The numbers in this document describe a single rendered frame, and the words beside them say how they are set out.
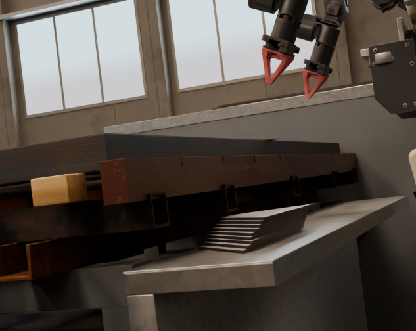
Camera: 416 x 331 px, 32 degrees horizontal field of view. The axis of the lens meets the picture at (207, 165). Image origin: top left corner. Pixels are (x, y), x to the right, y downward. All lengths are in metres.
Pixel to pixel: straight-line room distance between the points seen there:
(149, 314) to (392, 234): 1.66
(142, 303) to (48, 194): 0.21
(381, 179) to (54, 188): 1.65
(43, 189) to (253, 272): 0.33
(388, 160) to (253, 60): 7.91
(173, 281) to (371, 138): 1.67
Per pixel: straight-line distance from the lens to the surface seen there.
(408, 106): 1.67
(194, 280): 0.89
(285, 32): 1.61
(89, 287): 1.10
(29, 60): 11.92
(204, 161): 1.21
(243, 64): 10.35
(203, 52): 10.57
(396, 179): 2.49
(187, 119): 2.70
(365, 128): 2.50
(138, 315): 0.93
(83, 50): 11.43
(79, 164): 1.04
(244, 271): 0.86
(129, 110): 10.98
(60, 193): 1.00
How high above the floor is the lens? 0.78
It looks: 2 degrees up
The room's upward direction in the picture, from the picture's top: 7 degrees counter-clockwise
